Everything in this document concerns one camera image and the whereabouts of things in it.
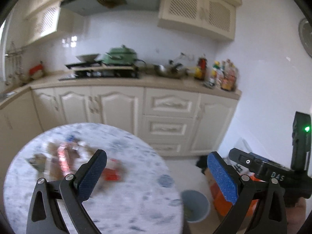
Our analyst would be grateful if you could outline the small yellow green wrapper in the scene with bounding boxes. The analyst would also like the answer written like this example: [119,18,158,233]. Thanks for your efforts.
[26,153,47,173]

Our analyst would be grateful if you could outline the red white plastic bag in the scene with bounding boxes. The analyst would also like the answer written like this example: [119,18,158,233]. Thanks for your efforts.
[44,141,94,181]

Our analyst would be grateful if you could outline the blue foil snack bag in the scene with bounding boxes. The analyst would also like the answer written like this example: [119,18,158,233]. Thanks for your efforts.
[66,135,79,144]

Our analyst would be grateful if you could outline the red snack wrapper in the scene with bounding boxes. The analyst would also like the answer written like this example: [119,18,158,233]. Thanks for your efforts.
[102,159,125,182]

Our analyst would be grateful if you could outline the light blue trash bucket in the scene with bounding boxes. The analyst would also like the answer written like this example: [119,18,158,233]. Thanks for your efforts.
[181,190,210,223]

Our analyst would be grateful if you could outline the trash inside bucket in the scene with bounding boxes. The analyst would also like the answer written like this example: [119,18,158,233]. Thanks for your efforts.
[183,206,195,222]

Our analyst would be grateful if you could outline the steel kitchen sink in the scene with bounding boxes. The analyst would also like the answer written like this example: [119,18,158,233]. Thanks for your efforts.
[0,91,16,102]

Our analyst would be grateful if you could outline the cream lower kitchen cabinets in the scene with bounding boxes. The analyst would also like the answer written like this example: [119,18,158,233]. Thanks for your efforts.
[0,84,242,158]

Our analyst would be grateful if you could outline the person's right hand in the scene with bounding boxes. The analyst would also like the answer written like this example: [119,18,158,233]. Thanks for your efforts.
[285,198,306,234]

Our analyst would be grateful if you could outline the orange plastic bag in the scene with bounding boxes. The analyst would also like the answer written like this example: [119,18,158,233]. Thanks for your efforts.
[209,175,260,220]

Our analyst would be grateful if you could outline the black tracker with green light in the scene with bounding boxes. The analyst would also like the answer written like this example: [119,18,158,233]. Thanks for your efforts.
[291,112,311,174]

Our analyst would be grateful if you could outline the brown cardboard box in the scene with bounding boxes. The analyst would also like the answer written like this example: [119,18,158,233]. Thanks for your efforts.
[204,168,219,199]

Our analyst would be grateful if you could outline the white rice bag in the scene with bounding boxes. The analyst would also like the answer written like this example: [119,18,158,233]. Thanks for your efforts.
[223,138,253,175]

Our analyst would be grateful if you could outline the black cloth on floor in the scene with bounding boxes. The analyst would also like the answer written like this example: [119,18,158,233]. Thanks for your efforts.
[196,155,208,174]

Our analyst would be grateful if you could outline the white floral tablecloth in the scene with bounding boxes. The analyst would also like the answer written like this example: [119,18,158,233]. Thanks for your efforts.
[4,123,183,233]

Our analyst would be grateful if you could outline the group of condiment bottles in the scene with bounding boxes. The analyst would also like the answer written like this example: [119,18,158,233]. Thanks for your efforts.
[208,59,238,92]

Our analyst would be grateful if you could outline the hanging utensil rack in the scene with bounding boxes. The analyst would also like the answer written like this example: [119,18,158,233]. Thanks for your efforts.
[5,41,28,86]

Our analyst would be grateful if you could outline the red and white bowl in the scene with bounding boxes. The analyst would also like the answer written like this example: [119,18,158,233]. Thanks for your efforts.
[28,61,44,80]

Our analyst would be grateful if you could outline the dark oil bottle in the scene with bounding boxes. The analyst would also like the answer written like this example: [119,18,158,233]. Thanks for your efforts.
[194,55,207,81]

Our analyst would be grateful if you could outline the black gas stove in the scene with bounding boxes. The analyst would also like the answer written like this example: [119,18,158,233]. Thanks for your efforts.
[58,67,140,81]

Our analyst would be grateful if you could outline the shallow pan on stove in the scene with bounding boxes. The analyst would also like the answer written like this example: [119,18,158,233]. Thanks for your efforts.
[65,53,101,69]

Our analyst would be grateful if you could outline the green electric cooking pot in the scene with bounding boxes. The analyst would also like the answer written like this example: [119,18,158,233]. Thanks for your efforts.
[102,45,137,66]

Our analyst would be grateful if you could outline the range hood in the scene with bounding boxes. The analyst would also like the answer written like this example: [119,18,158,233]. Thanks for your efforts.
[60,0,159,16]

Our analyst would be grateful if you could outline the steel wok with handle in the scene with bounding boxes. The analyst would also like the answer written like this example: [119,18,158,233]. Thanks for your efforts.
[153,63,188,79]

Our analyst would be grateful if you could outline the cream upper wall cabinets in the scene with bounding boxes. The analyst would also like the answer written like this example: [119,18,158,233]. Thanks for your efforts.
[24,0,242,44]

